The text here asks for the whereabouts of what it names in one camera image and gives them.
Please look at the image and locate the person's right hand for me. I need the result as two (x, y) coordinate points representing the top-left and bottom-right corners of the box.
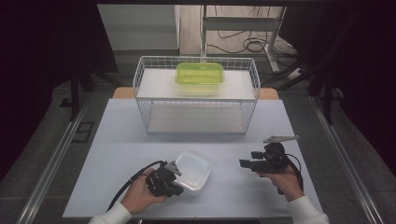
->
(258, 164), (304, 203)

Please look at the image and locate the black floor cable bundle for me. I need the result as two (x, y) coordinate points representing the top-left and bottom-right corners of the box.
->
(206, 5), (297, 61)

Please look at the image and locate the pale blue table mat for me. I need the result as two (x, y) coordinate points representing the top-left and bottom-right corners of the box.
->
(62, 98), (323, 218)

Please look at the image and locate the black rectangular floor frame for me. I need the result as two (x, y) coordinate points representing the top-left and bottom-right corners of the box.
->
(72, 120), (95, 144)

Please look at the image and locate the white wire basket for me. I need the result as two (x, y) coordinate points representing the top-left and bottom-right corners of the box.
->
(133, 55), (262, 135)

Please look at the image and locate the white cabinet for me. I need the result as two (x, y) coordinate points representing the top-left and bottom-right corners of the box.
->
(97, 4), (182, 57)

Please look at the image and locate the clear plastic food container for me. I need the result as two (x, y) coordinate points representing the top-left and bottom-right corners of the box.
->
(172, 150), (212, 197)

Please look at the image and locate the person's left hand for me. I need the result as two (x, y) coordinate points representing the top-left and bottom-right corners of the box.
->
(120, 167), (169, 216)

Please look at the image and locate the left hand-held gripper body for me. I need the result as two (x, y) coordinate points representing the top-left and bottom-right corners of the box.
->
(145, 160), (185, 198)

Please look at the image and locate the white power strip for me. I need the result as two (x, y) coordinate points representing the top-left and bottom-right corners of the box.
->
(287, 67), (305, 80)

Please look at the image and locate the aluminium rail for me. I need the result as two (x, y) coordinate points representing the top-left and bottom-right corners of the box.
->
(15, 92), (92, 224)
(309, 95), (386, 224)

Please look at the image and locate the green lidded plastic container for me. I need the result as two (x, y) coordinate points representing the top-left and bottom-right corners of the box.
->
(174, 62), (225, 96)

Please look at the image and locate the white metal desk frame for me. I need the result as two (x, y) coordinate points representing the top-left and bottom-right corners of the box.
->
(200, 4), (288, 74)

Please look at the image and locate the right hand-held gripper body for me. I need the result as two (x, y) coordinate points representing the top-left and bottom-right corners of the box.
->
(252, 134), (300, 175)

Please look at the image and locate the dark curtain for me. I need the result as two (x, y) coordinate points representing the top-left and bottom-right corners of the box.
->
(279, 5), (396, 176)
(0, 0), (120, 182)

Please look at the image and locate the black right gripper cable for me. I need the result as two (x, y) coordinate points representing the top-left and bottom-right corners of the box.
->
(284, 152), (304, 196)

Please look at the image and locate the black metal stand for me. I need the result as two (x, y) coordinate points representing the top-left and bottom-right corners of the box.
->
(261, 58), (344, 126)
(60, 69), (121, 122)

